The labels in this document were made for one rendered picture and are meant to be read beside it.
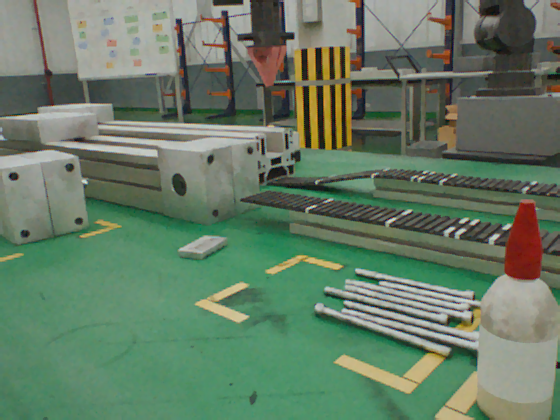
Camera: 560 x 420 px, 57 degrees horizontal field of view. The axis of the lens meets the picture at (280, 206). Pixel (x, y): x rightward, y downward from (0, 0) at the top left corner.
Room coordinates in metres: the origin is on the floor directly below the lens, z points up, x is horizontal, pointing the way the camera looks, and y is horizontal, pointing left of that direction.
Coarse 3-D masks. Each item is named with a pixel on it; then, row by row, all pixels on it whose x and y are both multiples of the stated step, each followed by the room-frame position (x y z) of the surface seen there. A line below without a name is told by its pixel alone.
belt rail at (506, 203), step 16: (384, 192) 0.70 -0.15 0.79; (400, 192) 0.69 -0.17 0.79; (416, 192) 0.68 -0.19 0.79; (432, 192) 0.66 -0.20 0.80; (448, 192) 0.64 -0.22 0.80; (464, 192) 0.63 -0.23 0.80; (480, 192) 0.61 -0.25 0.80; (496, 192) 0.60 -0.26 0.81; (464, 208) 0.63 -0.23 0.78; (480, 208) 0.61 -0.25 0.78; (496, 208) 0.60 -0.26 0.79; (512, 208) 0.59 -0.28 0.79; (544, 208) 0.57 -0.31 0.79
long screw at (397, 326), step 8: (344, 312) 0.35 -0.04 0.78; (352, 312) 0.35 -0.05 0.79; (360, 312) 0.35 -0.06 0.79; (368, 320) 0.34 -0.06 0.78; (376, 320) 0.34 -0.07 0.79; (384, 320) 0.33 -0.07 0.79; (392, 328) 0.33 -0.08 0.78; (400, 328) 0.32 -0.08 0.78; (408, 328) 0.32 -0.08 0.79; (416, 328) 0.32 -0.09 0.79; (424, 336) 0.31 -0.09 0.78; (432, 336) 0.31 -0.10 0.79; (440, 336) 0.31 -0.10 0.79; (448, 336) 0.31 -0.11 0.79; (448, 344) 0.30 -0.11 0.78; (456, 344) 0.30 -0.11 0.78; (464, 344) 0.30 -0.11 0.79; (472, 344) 0.29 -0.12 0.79
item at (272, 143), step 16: (112, 128) 1.09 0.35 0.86; (128, 128) 1.06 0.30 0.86; (144, 128) 1.04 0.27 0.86; (160, 128) 1.10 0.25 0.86; (176, 128) 1.07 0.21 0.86; (192, 128) 1.03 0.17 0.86; (208, 128) 1.00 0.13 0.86; (224, 128) 0.97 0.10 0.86; (240, 128) 0.95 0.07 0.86; (256, 128) 0.93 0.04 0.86; (272, 128) 0.91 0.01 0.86; (288, 128) 0.90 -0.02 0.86; (272, 144) 0.89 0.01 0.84; (288, 144) 0.89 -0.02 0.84; (272, 160) 0.88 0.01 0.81; (288, 160) 0.88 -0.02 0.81; (272, 176) 0.88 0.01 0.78; (288, 176) 0.88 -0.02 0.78
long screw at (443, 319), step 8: (328, 288) 0.40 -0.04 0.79; (336, 296) 0.39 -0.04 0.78; (344, 296) 0.38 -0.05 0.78; (352, 296) 0.38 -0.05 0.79; (360, 296) 0.38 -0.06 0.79; (368, 304) 0.37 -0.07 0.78; (376, 304) 0.36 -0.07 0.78; (384, 304) 0.36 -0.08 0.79; (392, 304) 0.36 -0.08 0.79; (400, 312) 0.35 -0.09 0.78; (408, 312) 0.35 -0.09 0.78; (416, 312) 0.34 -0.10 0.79; (424, 312) 0.34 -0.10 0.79; (432, 320) 0.34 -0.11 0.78; (440, 320) 0.33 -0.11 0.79; (448, 320) 0.33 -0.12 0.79
